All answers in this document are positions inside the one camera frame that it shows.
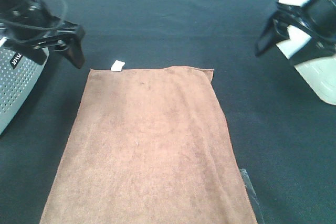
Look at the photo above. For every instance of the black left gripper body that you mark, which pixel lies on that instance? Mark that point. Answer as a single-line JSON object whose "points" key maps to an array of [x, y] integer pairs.
{"points": [[30, 27]]}

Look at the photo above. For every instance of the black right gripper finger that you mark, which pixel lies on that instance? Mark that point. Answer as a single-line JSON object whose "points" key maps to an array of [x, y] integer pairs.
{"points": [[275, 31]]}

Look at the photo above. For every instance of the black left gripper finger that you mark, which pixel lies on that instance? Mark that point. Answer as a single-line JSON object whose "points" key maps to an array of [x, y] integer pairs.
{"points": [[69, 38]]}

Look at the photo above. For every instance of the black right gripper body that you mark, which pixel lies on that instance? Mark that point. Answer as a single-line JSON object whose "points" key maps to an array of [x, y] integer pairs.
{"points": [[316, 18]]}

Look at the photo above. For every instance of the brown microfibre towel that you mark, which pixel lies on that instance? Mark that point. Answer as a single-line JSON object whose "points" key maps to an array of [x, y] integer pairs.
{"points": [[149, 146]]}

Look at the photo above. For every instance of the grey perforated laundry basket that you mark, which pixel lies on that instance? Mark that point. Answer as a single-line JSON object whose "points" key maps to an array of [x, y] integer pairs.
{"points": [[19, 75]]}

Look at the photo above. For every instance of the black cloth table cover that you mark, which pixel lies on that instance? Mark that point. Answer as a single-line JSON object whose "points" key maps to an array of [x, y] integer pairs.
{"points": [[281, 132]]}

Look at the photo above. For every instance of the clear adhesive tape strip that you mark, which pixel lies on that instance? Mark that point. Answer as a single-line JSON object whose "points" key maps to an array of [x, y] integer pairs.
{"points": [[252, 197]]}

